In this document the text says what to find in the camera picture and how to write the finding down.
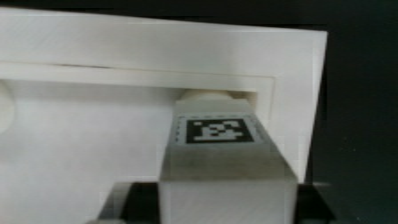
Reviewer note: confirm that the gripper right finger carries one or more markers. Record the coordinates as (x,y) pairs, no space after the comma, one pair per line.
(314,210)

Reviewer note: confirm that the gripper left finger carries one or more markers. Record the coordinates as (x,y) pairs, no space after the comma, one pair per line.
(131,204)

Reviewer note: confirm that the white table leg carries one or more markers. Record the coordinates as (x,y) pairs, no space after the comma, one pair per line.
(227,184)

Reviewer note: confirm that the white square table top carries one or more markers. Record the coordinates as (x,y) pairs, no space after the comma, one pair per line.
(95,71)

